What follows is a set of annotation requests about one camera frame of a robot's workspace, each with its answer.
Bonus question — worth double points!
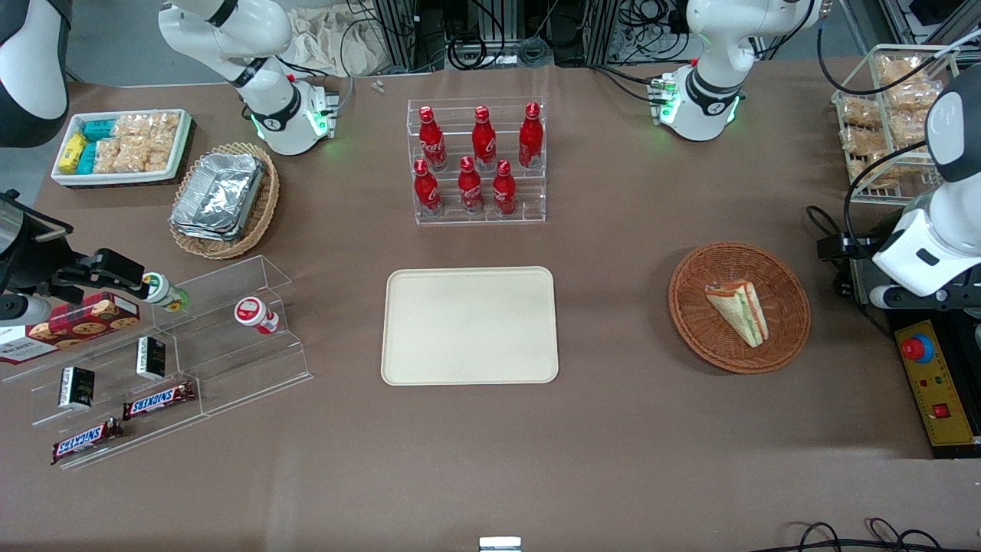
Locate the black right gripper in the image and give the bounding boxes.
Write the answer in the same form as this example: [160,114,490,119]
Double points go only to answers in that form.
[0,192,149,304]

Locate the triangle sandwich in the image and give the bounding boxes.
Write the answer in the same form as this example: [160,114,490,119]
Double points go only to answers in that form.
[704,281,769,349]

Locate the white rectangular snack tray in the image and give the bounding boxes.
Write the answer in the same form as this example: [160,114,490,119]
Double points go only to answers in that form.
[51,109,192,187]

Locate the light wicker basket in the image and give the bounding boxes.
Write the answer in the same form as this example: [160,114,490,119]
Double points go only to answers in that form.
[169,142,281,260]

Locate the brown wicker basket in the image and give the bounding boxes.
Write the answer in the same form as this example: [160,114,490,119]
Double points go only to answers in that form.
[668,242,812,375]

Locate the beige plastic tray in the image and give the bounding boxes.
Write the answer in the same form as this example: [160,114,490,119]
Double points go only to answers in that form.
[381,266,559,386]

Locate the red tartan cookie box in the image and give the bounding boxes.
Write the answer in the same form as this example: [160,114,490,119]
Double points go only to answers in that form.
[0,292,142,366]

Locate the green-capped small drink bottle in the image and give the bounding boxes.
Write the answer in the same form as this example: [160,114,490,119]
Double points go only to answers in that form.
[142,273,189,313]

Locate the yellow emergency stop box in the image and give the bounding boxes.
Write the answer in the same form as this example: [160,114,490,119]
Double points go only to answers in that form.
[893,316,981,459]

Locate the small black box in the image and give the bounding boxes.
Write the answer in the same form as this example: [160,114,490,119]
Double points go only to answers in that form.
[136,337,167,381]
[59,366,96,410]

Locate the yellow snack packet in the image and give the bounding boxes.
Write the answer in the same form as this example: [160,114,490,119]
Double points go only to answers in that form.
[59,133,87,174]

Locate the Snickers chocolate bar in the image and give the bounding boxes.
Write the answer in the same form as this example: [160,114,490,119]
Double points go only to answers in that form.
[51,418,124,466]
[123,382,197,421]

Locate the aluminium foil container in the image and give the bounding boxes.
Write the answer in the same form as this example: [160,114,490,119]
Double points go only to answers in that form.
[170,152,266,242]

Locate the clear fried snack bag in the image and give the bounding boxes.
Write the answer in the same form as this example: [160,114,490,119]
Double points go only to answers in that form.
[849,152,909,186]
[885,81,943,113]
[889,109,932,146]
[843,126,890,156]
[841,98,882,129]
[876,54,930,87]

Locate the clear acrylic step shelf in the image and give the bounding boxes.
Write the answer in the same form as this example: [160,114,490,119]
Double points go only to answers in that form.
[0,255,313,471]

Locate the red-capped small drink bottle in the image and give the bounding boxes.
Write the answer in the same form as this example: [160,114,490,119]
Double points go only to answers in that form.
[234,297,281,336]

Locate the beige crumpled cloth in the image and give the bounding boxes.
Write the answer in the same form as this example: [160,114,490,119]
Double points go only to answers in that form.
[287,6,393,77]

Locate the red cola bottle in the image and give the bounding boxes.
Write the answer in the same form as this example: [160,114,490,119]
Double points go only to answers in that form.
[413,159,442,218]
[418,106,448,172]
[458,156,485,215]
[518,102,544,169]
[492,159,517,217]
[471,106,497,172]

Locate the clear acrylic bottle rack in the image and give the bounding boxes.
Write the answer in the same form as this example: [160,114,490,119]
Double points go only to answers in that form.
[406,97,547,225]

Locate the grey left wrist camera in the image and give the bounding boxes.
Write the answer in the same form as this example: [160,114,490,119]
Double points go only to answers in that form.
[870,284,923,310]

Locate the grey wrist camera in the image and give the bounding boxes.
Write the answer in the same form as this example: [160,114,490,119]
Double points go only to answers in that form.
[0,294,49,324]
[870,284,923,310]

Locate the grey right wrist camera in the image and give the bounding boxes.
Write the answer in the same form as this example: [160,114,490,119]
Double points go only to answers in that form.
[0,294,49,324]

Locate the black table cable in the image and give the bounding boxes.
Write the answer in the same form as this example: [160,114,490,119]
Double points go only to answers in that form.
[805,205,897,340]

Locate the black arm-mounted cable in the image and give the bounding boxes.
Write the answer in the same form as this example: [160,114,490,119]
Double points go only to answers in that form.
[816,23,963,248]

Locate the white wire rack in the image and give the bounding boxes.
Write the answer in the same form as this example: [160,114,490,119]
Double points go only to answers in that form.
[832,44,963,205]

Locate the black looped floor cable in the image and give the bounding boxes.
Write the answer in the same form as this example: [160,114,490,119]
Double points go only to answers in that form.
[865,518,945,552]
[774,522,845,552]

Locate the aluminium frame post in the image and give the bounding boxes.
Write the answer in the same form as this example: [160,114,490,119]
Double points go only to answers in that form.
[598,0,638,64]
[376,0,421,71]

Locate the black base power cable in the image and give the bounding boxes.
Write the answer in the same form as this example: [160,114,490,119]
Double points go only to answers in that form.
[589,64,661,105]

